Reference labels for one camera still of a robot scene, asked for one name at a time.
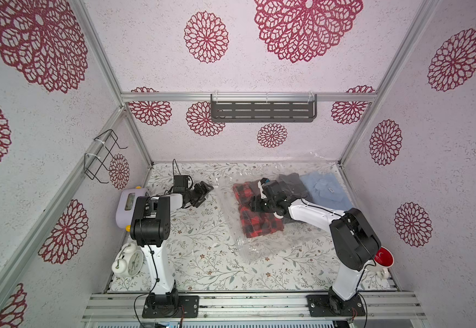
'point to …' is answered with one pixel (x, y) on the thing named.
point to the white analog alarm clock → (129, 262)
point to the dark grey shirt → (292, 180)
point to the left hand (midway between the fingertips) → (210, 191)
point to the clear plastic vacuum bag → (297, 239)
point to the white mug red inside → (384, 259)
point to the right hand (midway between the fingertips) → (250, 201)
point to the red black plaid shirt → (254, 223)
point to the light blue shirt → (325, 188)
